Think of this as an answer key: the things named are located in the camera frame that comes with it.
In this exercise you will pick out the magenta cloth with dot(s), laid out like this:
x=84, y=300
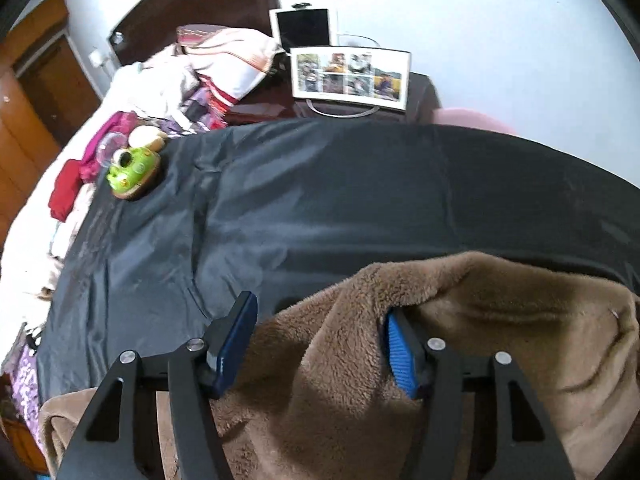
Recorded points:
x=117, y=122

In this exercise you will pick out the dark wooden headboard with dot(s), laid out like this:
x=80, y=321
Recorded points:
x=200, y=5

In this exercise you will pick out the cream round toy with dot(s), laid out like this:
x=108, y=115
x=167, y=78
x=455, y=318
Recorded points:
x=142, y=135

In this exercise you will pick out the photo collage frame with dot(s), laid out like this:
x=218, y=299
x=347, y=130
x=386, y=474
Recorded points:
x=350, y=75

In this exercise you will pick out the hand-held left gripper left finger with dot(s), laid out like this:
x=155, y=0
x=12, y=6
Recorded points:
x=235, y=345

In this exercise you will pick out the black cloth cover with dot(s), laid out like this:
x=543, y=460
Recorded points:
x=350, y=200

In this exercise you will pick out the red folded cloth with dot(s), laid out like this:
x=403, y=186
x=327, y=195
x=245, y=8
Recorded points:
x=65, y=190

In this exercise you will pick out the brown fleece garment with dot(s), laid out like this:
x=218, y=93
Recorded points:
x=500, y=320

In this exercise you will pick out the green toy camera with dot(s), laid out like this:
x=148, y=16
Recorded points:
x=135, y=170

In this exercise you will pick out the brown wooden door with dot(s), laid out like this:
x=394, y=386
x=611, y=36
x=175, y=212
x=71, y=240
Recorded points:
x=55, y=90

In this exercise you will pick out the bed with white blanket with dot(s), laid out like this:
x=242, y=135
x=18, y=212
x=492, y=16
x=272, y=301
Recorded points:
x=30, y=240

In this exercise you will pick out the clear glass ball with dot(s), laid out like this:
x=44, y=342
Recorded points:
x=111, y=150

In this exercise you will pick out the orange wooden wardrobe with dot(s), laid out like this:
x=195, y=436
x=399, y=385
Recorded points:
x=15, y=150

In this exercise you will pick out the pink round object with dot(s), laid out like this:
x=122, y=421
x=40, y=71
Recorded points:
x=470, y=117

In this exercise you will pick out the dark nightstand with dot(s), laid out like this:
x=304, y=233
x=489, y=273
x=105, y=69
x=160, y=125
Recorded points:
x=420, y=95

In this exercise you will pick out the pink striped pillow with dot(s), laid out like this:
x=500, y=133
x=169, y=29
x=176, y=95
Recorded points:
x=235, y=60

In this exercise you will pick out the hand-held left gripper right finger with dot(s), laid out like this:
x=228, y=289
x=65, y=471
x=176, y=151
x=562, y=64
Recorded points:
x=402, y=355

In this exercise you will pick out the purple floral sheet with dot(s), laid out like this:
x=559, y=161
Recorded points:
x=22, y=385

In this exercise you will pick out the pile of white clothes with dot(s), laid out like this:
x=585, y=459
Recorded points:
x=150, y=85

